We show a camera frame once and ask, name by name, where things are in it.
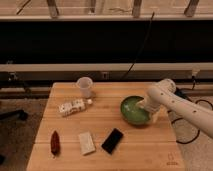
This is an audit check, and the black hanging cable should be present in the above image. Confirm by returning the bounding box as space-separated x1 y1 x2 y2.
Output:
119 11 156 81

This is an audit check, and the black office chair base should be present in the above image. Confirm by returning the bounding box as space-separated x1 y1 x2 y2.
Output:
0 110 28 121

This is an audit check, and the black rectangular phone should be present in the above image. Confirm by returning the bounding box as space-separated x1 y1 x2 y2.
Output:
101 128 123 154

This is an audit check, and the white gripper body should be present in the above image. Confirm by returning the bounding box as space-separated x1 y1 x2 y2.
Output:
136 97 160 124

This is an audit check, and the green ceramic bowl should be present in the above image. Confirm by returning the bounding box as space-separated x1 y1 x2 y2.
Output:
120 96 150 125

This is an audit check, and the dark red oblong object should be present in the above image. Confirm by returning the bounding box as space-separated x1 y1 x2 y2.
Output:
50 131 60 156

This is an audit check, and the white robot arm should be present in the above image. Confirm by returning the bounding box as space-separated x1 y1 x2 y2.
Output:
137 79 213 138

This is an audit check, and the white rectangular block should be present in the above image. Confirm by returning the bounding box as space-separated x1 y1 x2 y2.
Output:
78 132 96 155

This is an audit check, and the black robot cable on floor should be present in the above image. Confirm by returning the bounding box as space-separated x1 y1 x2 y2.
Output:
167 87 213 145

